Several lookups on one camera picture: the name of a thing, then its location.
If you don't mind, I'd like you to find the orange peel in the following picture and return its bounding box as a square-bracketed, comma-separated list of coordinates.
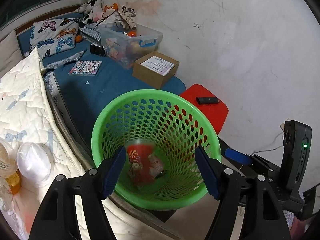
[6, 171, 21, 195]

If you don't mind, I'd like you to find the clear plastic dome lid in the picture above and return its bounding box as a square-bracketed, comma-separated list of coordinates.
[16, 142, 54, 185]

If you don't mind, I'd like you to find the white paper cup green logo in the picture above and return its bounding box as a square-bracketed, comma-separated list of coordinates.
[0, 139, 17, 178]

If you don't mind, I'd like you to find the red printed paper cup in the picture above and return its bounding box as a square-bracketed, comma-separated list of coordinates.
[125, 139, 164, 189]

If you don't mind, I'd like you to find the clear printed plastic pouch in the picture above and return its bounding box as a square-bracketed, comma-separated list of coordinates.
[0, 177, 14, 215]

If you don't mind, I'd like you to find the grey knit gloved hand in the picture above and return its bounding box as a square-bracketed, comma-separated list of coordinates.
[283, 210, 295, 230]

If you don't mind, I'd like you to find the red plastic stool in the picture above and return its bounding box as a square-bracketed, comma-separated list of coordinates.
[180, 84, 229, 134]

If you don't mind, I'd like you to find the black remote control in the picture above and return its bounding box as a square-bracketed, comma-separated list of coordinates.
[196, 97, 220, 105]

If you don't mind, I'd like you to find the green plastic mesh basket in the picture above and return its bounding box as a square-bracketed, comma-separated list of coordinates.
[91, 89, 221, 211]

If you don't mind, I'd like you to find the cream quilted blanket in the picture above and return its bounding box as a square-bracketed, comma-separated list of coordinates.
[1, 49, 180, 239]

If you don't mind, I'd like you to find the brown cardboard box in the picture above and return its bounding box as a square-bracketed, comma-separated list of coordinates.
[132, 51, 180, 89]

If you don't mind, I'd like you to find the colourful picture book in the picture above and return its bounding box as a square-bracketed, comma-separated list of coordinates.
[68, 60, 102, 76]

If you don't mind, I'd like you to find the clear plastic toy bin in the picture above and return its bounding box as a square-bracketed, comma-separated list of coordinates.
[98, 22, 163, 69]

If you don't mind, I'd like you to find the grey pillow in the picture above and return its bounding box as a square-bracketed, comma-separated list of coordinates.
[0, 30, 23, 76]

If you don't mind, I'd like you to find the small black device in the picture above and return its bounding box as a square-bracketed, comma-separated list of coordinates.
[89, 43, 106, 56]

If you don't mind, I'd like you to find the butterfly pillow right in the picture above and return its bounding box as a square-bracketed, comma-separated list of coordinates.
[29, 18, 81, 59]

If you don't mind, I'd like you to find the plush toy pile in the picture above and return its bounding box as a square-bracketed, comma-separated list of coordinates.
[75, 0, 137, 30]

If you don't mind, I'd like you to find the black camera handle unit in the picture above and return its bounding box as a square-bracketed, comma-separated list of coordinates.
[279, 120, 312, 205]

